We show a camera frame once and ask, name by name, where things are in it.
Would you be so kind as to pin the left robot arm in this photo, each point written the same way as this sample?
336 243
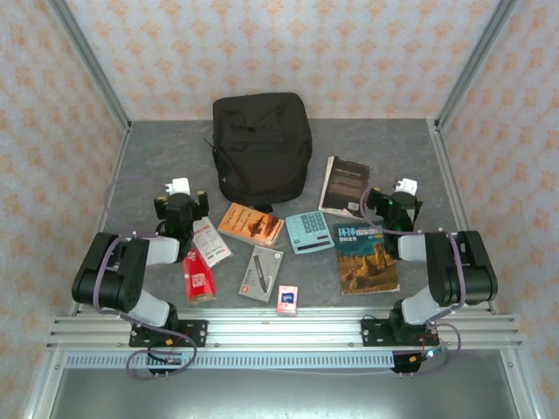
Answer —
109 270

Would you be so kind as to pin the desert cover geography magazine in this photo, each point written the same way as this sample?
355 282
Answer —
367 262

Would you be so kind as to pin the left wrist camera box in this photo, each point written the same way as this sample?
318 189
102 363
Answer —
180 186

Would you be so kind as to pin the grey pen box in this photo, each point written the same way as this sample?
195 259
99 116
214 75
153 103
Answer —
261 274

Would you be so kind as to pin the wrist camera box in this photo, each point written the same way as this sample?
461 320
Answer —
407 186
180 186

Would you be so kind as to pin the orange paperback book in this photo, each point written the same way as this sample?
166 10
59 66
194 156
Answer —
251 224

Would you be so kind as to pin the red snack packet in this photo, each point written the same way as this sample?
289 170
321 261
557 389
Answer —
198 279

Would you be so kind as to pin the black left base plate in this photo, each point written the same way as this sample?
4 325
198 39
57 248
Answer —
196 334

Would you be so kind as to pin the aluminium side rail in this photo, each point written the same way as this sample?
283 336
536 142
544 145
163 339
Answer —
440 142
121 150

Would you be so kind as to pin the small blue pink box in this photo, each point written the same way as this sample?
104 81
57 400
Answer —
287 300

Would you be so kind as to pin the aluminium corner post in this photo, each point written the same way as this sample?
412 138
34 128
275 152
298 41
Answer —
471 65
94 65

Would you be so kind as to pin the white red leaflet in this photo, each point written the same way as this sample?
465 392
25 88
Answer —
213 244

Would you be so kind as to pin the grey metal lower shelf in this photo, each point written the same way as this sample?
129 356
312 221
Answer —
279 397

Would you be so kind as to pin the light blue calculator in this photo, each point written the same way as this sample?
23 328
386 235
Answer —
310 231

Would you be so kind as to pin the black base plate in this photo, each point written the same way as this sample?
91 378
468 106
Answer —
373 334
196 334

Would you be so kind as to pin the black backpack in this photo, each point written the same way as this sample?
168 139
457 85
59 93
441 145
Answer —
262 144

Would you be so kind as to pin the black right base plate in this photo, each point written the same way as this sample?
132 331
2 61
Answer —
373 334

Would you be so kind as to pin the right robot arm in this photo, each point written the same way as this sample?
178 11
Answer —
458 270

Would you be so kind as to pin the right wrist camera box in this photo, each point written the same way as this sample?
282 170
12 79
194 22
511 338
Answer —
407 186

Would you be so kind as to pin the black paperback book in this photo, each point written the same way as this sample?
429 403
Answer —
345 183

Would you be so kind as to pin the aluminium mounting rail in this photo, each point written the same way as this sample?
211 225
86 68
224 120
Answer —
284 331

